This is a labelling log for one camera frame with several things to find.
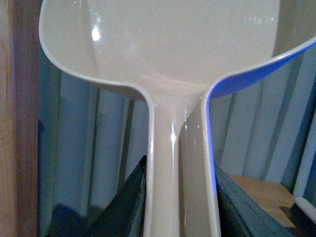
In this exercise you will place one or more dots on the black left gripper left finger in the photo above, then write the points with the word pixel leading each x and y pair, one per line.
pixel 123 217

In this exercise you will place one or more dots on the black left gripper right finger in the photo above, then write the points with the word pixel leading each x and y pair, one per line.
pixel 240 216

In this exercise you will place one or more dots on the beige plastic dustpan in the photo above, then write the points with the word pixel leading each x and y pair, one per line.
pixel 176 55

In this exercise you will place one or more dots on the wooden nightstand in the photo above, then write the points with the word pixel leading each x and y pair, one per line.
pixel 273 198

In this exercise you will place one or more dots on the grey curtain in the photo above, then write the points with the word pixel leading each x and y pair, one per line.
pixel 91 139

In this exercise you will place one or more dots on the wooden cabinet on left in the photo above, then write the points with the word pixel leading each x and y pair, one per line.
pixel 19 83

